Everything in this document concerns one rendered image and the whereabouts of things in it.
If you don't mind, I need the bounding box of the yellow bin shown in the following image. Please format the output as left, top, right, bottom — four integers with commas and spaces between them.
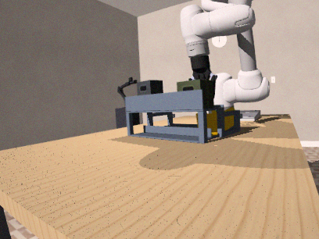
196, 107, 235, 134

